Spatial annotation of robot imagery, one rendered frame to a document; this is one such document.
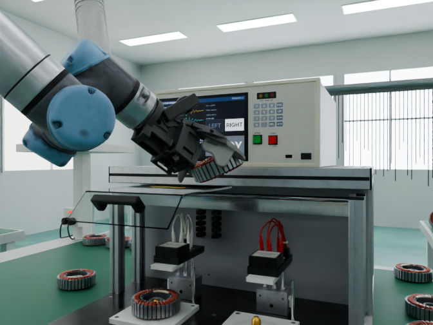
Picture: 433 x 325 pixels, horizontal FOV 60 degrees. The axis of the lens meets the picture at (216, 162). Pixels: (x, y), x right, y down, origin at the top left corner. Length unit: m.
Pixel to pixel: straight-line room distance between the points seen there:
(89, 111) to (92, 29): 1.76
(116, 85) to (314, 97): 0.46
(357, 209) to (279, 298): 0.28
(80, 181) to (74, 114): 1.50
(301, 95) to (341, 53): 6.54
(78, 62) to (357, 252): 0.64
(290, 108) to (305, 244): 0.36
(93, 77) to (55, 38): 6.53
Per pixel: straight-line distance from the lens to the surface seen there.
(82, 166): 1.94
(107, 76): 0.62
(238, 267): 1.10
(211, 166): 0.73
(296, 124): 0.89
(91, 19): 2.25
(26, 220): 6.51
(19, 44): 0.48
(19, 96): 0.48
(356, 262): 0.86
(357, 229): 0.85
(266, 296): 0.95
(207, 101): 0.97
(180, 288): 1.04
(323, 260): 1.03
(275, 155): 0.90
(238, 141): 0.93
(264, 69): 7.65
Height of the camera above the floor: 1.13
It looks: level
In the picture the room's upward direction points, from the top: straight up
